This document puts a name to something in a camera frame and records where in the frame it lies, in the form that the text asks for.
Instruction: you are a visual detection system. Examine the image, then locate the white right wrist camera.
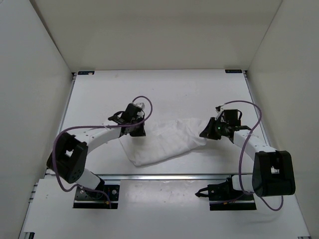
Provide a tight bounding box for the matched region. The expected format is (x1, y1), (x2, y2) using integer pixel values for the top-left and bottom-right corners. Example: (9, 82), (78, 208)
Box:
(215, 104), (224, 121)

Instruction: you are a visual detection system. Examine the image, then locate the left blue corner label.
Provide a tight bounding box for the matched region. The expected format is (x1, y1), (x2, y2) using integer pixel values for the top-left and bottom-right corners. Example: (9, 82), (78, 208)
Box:
(77, 71), (95, 75)

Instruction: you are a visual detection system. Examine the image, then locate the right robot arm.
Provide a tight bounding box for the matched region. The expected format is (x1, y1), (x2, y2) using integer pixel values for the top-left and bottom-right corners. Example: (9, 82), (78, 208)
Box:
(199, 108), (296, 200)

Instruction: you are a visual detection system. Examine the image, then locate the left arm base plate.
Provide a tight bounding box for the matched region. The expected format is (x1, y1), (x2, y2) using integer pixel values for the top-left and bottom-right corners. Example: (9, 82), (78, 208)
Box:
(73, 181), (120, 210)

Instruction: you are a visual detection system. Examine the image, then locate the blue corner label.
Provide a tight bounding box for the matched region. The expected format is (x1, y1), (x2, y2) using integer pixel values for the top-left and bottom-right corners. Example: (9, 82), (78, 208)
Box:
(77, 71), (95, 75)
(225, 69), (242, 74)

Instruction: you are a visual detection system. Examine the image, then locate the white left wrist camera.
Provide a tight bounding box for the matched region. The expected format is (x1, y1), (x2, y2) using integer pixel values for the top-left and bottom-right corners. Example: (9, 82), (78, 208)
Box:
(134, 102), (145, 111)

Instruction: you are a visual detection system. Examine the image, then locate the right blue corner label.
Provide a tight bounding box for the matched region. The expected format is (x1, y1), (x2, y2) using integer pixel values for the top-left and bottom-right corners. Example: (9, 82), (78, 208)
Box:
(225, 69), (242, 74)

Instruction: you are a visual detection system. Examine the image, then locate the white pleated skirt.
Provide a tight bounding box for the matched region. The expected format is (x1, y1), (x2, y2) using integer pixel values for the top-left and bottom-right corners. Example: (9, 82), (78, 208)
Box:
(120, 118), (209, 167)

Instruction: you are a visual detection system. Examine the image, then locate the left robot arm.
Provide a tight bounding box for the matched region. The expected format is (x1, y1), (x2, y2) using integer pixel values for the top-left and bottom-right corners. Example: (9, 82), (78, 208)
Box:
(46, 103), (146, 198)

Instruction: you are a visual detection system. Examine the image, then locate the aluminium table rail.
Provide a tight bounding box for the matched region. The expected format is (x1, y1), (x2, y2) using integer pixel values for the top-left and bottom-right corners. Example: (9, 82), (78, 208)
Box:
(99, 174), (230, 181)

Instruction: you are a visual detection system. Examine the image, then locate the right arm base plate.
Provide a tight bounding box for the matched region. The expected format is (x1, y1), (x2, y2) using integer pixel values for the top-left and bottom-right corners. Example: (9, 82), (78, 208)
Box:
(195, 175), (257, 211)

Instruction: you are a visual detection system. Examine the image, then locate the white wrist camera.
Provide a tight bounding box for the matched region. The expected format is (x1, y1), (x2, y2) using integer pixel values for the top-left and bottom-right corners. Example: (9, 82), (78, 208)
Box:
(215, 104), (224, 121)
(134, 102), (145, 111)

